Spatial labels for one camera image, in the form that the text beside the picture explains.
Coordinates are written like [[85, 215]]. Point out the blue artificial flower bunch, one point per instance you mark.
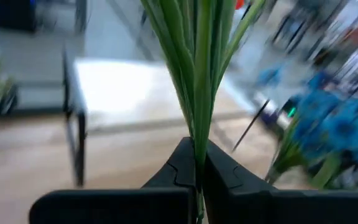
[[337, 124]]

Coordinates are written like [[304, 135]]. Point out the wooden shelf with black frame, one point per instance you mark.
[[120, 93]]

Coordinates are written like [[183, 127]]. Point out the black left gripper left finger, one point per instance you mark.
[[166, 202]]

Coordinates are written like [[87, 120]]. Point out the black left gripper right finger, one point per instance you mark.
[[235, 199]]

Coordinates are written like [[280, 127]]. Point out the red artificial flower bunch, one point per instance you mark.
[[202, 93]]

